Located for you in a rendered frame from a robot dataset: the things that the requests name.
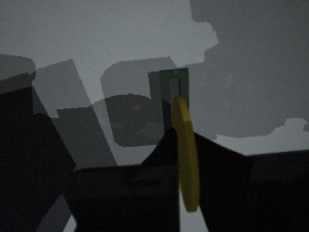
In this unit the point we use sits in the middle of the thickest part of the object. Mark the dark green slotted holder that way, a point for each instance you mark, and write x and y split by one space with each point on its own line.
183 76

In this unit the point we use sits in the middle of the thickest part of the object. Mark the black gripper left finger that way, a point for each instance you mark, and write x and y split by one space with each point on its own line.
152 186

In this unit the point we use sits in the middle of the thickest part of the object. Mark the gold coin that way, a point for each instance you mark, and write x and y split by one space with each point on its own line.
189 177

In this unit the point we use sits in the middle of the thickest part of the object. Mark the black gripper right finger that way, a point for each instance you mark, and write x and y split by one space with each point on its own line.
231 183

